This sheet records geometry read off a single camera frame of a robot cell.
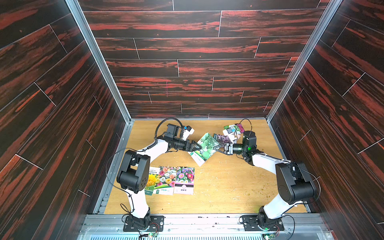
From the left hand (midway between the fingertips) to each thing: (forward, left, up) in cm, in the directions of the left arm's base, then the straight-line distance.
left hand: (198, 148), depth 88 cm
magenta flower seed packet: (+25, -34, -12) cm, 44 cm away
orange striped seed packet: (+2, -18, +13) cm, 23 cm away
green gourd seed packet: (-5, -2, 0) cm, 6 cm away
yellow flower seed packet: (-18, +26, -13) cm, 34 cm away
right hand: (-1, -9, +3) cm, 10 cm away
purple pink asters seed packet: (-15, +8, -13) cm, 21 cm away
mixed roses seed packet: (-15, +19, -13) cm, 28 cm away
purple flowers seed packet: (+16, -17, -12) cm, 26 cm away
